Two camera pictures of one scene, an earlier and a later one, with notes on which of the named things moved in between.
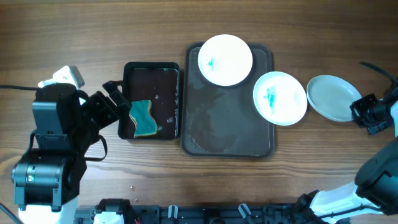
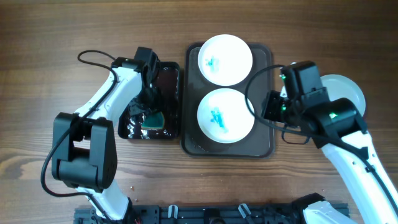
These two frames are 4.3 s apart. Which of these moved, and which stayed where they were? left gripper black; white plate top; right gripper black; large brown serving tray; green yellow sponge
Moved: right gripper black; left gripper black; green yellow sponge
Stayed: white plate top; large brown serving tray
